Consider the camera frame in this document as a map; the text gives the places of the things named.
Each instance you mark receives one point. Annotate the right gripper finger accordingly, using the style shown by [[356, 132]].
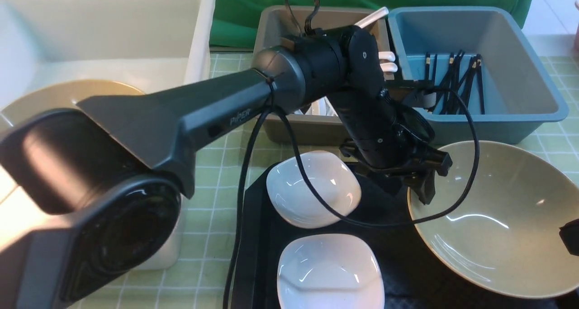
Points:
[[569, 234]]

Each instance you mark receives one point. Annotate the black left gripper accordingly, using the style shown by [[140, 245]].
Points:
[[415, 163]]

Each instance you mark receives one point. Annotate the tan noodle bowl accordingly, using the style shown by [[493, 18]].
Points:
[[504, 236]]

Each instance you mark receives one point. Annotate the white square dish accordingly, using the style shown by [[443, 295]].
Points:
[[331, 178], [329, 271]]

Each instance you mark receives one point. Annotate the white square dish front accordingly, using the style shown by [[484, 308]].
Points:
[[329, 271]]

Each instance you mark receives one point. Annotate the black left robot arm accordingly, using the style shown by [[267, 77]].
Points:
[[98, 187]]

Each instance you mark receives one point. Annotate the top stacked tan bowl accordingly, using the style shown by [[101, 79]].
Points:
[[63, 95]]

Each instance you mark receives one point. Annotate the black serving tray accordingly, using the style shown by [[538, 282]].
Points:
[[413, 277]]

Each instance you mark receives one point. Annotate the white spoon right lower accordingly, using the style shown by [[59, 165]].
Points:
[[389, 67]]

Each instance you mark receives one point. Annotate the grey-brown spoon bin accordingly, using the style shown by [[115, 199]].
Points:
[[317, 129]]

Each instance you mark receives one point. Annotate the white spoon right upper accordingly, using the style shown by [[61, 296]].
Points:
[[387, 55]]

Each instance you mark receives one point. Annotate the blue chopstick bin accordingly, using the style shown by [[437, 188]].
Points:
[[518, 93]]

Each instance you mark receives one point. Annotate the white spoon top of bin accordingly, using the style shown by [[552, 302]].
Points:
[[372, 18]]

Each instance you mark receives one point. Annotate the green checkered table mat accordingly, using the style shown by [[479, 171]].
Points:
[[197, 279]]

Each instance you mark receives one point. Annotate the large white plastic tub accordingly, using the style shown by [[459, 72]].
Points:
[[147, 45]]

